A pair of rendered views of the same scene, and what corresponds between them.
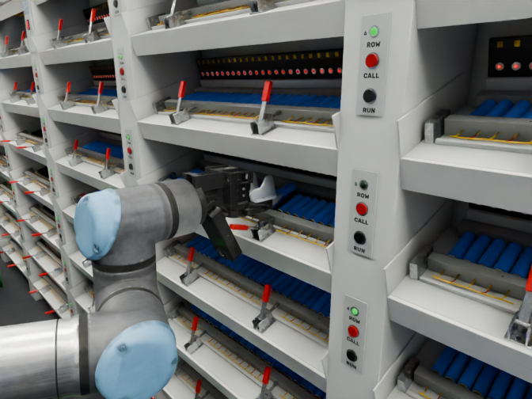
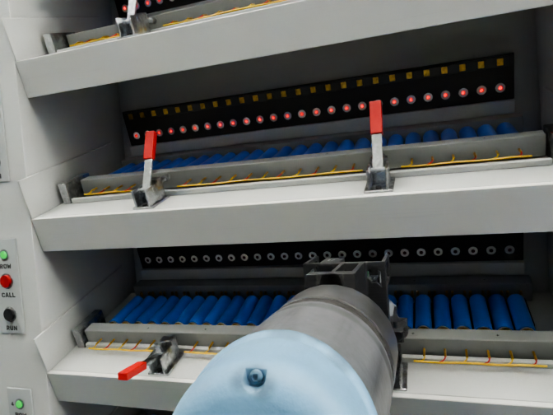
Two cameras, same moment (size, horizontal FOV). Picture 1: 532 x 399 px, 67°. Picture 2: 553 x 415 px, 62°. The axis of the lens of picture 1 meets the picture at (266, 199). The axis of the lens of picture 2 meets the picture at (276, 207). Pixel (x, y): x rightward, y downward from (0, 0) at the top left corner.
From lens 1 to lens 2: 0.48 m
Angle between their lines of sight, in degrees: 30
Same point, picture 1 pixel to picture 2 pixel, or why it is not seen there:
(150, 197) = (357, 333)
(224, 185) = (367, 289)
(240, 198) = not seen: hidden behind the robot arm
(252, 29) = (358, 12)
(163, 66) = (70, 122)
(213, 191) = not seen: hidden behind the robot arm
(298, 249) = (491, 384)
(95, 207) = (318, 397)
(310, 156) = (525, 204)
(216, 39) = (262, 41)
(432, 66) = not seen: outside the picture
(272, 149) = (426, 208)
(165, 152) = (80, 275)
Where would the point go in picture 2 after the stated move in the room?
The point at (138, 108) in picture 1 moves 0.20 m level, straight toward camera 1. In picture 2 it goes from (34, 193) to (104, 183)
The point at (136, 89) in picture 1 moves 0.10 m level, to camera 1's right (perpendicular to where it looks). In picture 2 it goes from (29, 159) to (112, 156)
